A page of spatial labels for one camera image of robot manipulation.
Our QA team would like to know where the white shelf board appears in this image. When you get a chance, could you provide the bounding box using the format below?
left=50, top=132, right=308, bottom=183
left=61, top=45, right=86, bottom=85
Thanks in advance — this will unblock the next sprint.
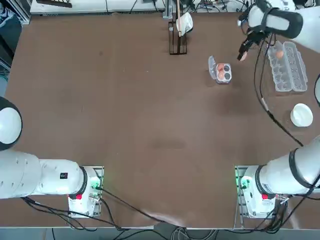
left=29, top=0, right=166, bottom=14

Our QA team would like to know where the black floor cable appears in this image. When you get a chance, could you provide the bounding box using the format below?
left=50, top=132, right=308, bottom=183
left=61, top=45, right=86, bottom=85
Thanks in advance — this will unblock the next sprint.
left=21, top=196, right=123, bottom=231

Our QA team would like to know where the transparent twelve-slot egg tray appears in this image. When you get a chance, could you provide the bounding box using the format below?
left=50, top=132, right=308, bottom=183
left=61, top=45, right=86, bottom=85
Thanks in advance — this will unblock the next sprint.
left=266, top=40, right=309, bottom=93

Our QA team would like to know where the white bowl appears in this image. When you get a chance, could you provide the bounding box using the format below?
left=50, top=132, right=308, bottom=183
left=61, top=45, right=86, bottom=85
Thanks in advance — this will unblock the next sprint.
left=290, top=103, right=314, bottom=128

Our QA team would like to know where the black table cable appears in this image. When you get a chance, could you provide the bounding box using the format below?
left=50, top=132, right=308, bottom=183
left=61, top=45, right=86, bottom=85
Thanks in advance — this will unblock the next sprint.
left=98, top=186, right=176, bottom=226

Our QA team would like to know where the white four-slot egg tray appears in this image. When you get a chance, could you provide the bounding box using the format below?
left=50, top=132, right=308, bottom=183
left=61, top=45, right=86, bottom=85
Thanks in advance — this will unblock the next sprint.
left=207, top=55, right=234, bottom=85

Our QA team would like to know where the aluminium camera post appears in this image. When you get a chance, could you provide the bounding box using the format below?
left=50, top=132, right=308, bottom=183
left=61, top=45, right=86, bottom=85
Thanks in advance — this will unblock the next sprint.
left=162, top=0, right=174, bottom=19

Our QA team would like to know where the black wire cup rack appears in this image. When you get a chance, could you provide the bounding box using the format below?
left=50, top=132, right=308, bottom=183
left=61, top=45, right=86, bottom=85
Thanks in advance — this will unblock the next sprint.
left=167, top=0, right=189, bottom=56

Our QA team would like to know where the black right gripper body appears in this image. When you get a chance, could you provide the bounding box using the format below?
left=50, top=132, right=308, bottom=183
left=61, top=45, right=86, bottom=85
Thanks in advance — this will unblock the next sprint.
left=246, top=31, right=267, bottom=46

